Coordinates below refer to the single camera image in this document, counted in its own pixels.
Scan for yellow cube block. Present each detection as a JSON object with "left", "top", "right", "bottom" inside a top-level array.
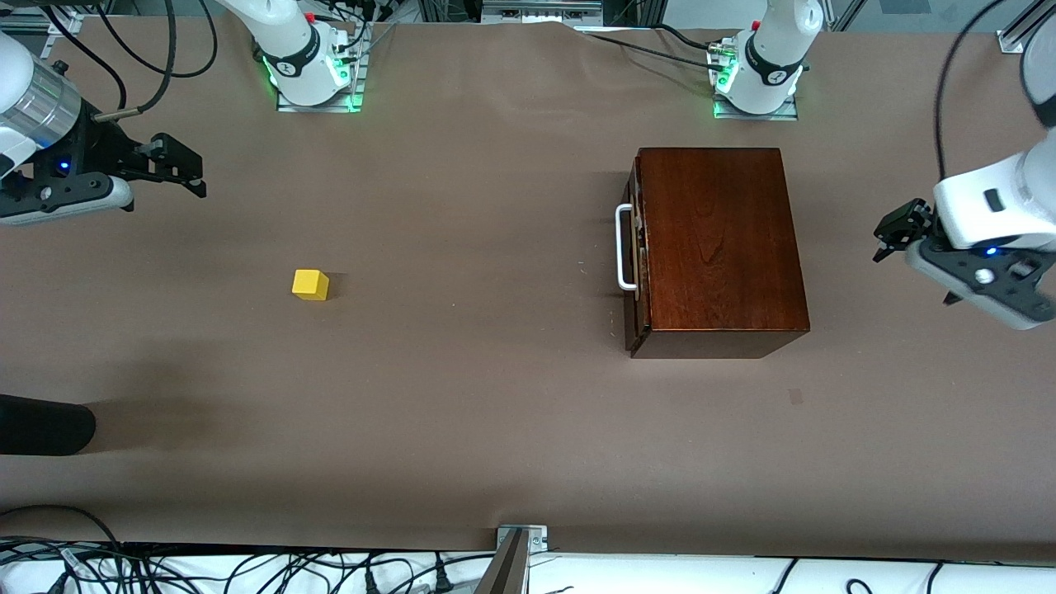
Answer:
[{"left": 291, "top": 269, "right": 331, "bottom": 302}]

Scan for dark brown wooden cabinet box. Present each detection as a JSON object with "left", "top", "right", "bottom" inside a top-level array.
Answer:
[{"left": 625, "top": 147, "right": 812, "bottom": 361}]

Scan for black ribbed cylinder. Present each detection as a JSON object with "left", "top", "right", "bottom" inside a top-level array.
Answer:
[{"left": 0, "top": 394, "right": 97, "bottom": 456}]

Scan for brown paper table cover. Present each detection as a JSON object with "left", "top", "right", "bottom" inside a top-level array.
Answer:
[{"left": 0, "top": 16, "right": 1056, "bottom": 555}]

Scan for metal equipment rack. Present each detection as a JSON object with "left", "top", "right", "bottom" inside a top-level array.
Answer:
[{"left": 417, "top": 0, "right": 665, "bottom": 27}]

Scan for thin black cable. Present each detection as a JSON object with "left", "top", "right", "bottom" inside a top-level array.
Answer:
[
  {"left": 41, "top": 7, "right": 129, "bottom": 112},
  {"left": 97, "top": 0, "right": 219, "bottom": 82}
]

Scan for thick black cable metal plug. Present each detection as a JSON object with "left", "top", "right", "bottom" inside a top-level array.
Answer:
[{"left": 92, "top": 0, "right": 178, "bottom": 123}]

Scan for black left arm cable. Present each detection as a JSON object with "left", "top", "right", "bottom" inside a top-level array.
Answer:
[{"left": 932, "top": 0, "right": 1009, "bottom": 182}]

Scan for aluminium frame profile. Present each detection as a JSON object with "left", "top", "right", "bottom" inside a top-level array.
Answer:
[
  {"left": 25, "top": 8, "right": 85, "bottom": 38},
  {"left": 997, "top": 0, "right": 1056, "bottom": 54},
  {"left": 827, "top": 0, "right": 869, "bottom": 32}
]

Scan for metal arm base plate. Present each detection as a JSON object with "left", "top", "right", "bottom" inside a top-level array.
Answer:
[
  {"left": 714, "top": 92, "right": 799, "bottom": 122},
  {"left": 276, "top": 33, "right": 368, "bottom": 114}
]

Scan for tangled black cables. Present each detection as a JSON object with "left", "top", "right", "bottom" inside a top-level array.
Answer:
[{"left": 0, "top": 503, "right": 496, "bottom": 594}]

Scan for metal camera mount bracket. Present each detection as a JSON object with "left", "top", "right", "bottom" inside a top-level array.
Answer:
[{"left": 474, "top": 524, "right": 550, "bottom": 594}]

